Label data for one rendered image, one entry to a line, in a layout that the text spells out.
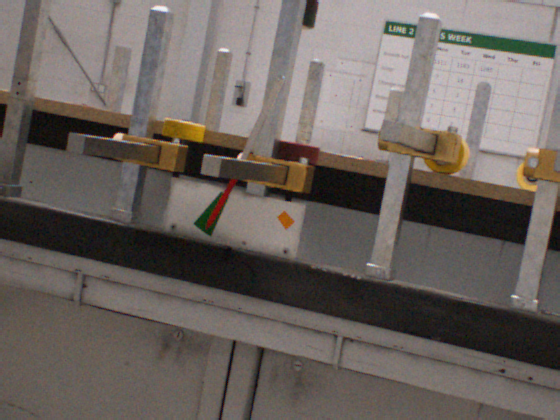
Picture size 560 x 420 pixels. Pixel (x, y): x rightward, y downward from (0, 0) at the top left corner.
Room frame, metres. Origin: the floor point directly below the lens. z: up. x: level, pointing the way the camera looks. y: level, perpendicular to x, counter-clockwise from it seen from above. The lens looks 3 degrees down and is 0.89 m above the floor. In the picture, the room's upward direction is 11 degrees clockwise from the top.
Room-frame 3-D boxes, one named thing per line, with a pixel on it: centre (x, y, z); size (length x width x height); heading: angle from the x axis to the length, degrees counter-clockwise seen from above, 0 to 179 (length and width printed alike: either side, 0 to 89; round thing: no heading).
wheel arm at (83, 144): (1.97, 0.28, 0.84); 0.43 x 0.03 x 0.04; 163
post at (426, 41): (1.92, -0.19, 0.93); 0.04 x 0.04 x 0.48; 73
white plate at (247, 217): (1.98, 0.09, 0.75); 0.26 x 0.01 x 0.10; 73
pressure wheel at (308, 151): (2.04, -0.01, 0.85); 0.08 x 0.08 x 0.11
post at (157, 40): (2.07, 0.29, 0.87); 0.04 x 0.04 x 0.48; 73
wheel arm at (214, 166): (1.85, 0.05, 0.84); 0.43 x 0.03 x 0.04; 163
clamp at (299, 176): (1.99, 0.03, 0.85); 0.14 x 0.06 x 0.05; 73
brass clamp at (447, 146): (1.91, -0.21, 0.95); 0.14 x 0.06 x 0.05; 73
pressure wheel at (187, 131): (2.16, 0.22, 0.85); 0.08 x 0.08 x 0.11
